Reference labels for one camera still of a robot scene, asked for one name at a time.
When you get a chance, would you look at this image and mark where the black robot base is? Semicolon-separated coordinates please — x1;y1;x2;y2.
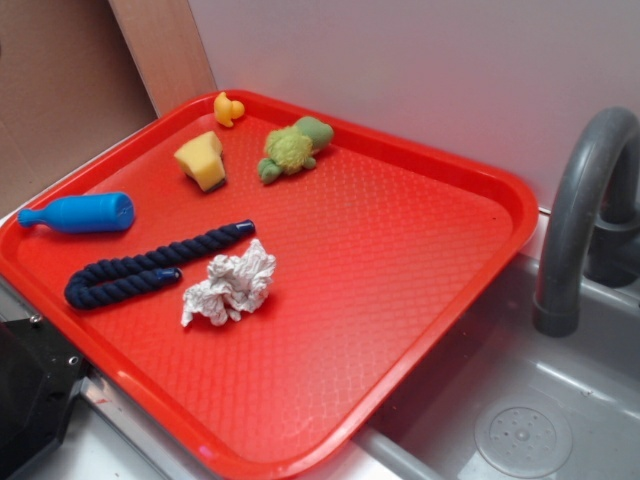
1;315;88;479

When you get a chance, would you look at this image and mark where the blue plastic bottle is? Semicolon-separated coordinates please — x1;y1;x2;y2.
17;192;135;234

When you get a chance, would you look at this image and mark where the red plastic tray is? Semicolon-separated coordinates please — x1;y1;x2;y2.
1;91;538;479

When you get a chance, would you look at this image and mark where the crumpled white paper towel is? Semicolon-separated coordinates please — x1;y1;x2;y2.
180;239;277;327

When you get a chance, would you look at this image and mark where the green plush turtle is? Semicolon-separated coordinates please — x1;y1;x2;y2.
257;116;335;185

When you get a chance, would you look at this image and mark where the yellow sponge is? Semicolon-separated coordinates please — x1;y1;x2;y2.
174;131;226;192

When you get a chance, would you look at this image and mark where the yellow rubber duck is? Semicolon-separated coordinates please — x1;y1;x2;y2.
213;92;245;128

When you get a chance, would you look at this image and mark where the grey toy sink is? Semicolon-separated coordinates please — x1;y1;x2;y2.
356;256;639;479

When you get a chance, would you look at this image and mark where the wooden board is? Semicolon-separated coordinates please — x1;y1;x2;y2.
109;0;217;116

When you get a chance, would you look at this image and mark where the grey toy faucet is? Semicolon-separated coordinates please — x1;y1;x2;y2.
533;107;639;337

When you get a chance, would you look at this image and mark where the dark blue rope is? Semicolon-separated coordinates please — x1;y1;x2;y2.
64;219;257;311

